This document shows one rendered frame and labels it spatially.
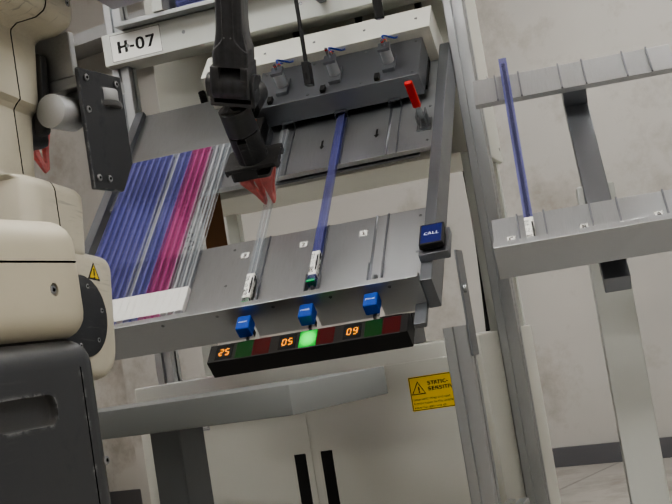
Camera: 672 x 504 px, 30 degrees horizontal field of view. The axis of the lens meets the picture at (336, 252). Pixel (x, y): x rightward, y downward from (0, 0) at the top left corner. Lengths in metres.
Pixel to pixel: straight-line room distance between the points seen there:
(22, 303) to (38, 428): 0.12
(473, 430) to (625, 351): 0.28
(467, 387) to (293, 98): 0.75
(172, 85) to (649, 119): 2.74
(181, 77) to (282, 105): 0.46
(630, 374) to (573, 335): 3.26
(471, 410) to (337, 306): 0.27
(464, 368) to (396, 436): 0.38
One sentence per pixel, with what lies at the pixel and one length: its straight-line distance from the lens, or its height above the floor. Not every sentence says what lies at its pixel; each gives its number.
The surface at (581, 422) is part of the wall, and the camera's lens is 5.36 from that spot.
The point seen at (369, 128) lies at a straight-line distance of 2.40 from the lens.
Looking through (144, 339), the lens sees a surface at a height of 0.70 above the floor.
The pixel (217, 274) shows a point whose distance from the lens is 2.20.
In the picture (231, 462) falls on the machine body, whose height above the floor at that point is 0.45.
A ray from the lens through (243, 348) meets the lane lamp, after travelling 2.04.
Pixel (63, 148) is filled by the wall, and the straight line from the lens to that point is 6.98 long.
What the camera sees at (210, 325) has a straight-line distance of 2.12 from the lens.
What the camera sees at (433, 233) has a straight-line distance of 2.02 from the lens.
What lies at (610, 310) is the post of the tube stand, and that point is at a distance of 2.07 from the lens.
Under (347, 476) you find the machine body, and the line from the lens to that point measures 2.38.
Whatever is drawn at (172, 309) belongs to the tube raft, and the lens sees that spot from 2.16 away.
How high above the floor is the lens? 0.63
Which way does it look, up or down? 4 degrees up
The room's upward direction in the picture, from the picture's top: 9 degrees counter-clockwise
